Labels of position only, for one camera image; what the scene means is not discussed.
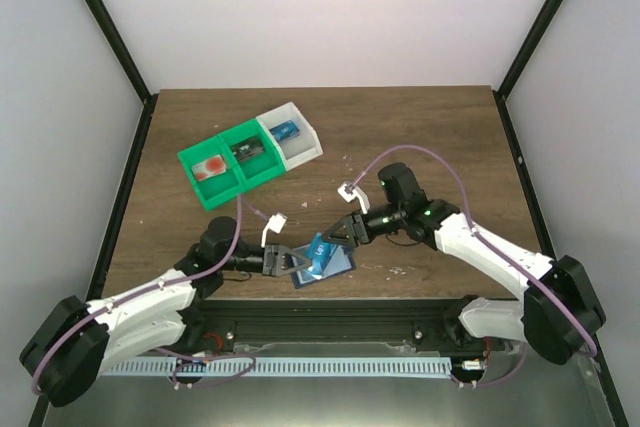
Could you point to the blue credit card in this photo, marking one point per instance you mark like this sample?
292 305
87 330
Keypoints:
320 253
285 131

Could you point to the white bin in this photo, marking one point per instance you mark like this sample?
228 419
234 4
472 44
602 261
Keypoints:
300 150

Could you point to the grey metal sheet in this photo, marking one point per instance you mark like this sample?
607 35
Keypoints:
539 394

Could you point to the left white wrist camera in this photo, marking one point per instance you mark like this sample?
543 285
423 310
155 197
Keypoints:
275 224

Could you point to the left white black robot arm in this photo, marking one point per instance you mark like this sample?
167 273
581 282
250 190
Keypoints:
80 340

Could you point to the light blue slotted cable duct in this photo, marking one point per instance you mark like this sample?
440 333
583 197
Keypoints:
301 367

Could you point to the left black side rail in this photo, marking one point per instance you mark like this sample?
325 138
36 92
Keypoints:
105 255

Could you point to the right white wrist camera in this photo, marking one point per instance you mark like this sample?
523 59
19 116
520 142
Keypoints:
350 193

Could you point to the green bin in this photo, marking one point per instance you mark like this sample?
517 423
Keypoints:
217 190
261 169

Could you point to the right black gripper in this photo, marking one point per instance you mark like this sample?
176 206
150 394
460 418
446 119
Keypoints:
359 228

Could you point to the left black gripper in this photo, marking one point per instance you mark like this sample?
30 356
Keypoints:
270 259

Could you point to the left green bin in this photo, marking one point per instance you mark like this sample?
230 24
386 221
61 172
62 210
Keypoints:
217 190

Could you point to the middle green bin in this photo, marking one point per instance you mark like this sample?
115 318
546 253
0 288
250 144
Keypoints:
261 169

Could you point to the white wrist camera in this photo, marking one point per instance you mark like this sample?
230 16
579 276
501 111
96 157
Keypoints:
275 224
350 193

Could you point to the black side rail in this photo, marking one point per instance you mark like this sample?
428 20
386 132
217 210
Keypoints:
105 255
540 228

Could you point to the left black frame post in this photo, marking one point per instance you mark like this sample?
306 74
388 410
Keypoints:
113 37

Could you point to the right black frame post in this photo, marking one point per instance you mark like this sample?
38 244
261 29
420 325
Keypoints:
534 36

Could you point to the black frame post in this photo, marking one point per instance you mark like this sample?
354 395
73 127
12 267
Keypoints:
534 36
113 37

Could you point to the white red credit card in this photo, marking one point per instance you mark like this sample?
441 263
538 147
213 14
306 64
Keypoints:
209 168

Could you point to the right black side rail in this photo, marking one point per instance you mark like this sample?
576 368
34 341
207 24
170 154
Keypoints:
540 228

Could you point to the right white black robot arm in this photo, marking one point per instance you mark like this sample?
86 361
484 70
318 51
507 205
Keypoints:
555 309

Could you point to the blue leather card holder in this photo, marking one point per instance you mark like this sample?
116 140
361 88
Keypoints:
341 262

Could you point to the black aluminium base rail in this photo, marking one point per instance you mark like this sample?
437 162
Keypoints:
422 324

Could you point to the black credit card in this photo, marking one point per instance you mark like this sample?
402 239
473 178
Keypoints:
247 149

